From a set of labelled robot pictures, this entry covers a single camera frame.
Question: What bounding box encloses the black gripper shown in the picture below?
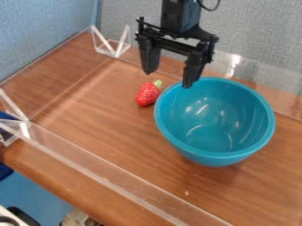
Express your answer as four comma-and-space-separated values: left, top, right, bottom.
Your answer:
137, 0, 219, 88

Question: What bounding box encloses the blue plastic bowl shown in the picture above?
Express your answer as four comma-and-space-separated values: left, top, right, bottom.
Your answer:
155, 78, 277, 167

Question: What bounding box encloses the red strawberry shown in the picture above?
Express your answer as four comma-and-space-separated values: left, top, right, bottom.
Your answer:
137, 79, 163, 107

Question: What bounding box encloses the clear acrylic front barrier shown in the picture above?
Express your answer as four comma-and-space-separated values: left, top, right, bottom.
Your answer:
0, 119, 233, 226

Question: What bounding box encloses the blue object at left edge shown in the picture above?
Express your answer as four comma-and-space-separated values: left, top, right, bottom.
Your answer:
0, 110, 16, 182

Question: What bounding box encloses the black white object below table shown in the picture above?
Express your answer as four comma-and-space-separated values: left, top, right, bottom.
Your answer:
0, 206, 42, 226

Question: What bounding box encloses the clear acrylic corner bracket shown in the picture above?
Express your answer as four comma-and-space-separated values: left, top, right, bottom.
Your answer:
91, 25, 131, 58

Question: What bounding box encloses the black cable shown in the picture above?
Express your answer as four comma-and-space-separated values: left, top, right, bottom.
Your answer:
197, 0, 222, 12

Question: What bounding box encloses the clear acrylic left bracket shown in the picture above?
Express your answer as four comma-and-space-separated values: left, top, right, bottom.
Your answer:
0, 88, 31, 147

